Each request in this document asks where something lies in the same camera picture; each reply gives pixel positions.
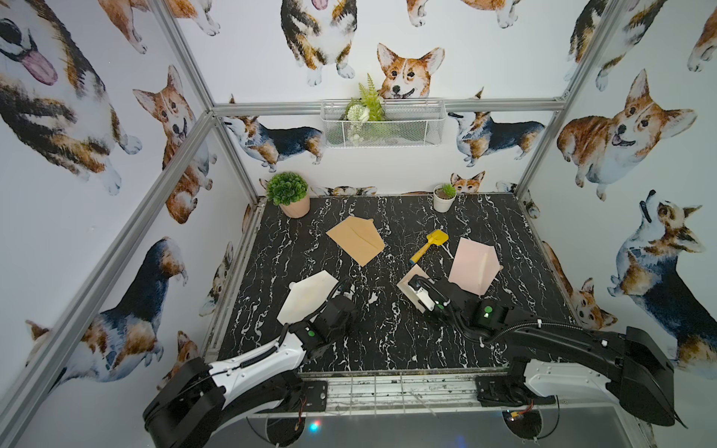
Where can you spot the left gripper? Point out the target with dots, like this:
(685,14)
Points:
(341,305)

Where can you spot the pink envelope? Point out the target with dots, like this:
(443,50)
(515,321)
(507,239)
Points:
(475,266)

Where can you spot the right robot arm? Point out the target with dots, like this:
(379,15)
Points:
(626,368)

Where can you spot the fern and white flower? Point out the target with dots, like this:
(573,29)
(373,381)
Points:
(364,109)

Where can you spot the white wire wall basket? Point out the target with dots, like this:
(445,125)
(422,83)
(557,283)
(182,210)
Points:
(403,123)

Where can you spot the green plant pink pot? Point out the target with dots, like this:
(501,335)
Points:
(289,191)

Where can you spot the yellow toy shovel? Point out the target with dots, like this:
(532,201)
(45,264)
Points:
(436,238)

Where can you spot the white envelope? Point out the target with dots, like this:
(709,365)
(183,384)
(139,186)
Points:
(305,297)

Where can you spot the brown kraft envelope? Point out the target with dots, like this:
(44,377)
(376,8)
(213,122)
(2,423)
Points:
(359,238)

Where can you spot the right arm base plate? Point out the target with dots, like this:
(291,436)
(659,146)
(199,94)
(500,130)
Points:
(507,391)

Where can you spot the cream letter paper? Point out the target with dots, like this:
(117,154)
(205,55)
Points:
(409,284)

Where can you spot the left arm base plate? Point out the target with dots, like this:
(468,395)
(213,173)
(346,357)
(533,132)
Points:
(311,396)

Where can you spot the small plant white pot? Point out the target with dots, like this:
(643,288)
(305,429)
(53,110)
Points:
(444,197)

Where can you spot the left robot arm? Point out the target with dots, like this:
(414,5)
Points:
(202,397)

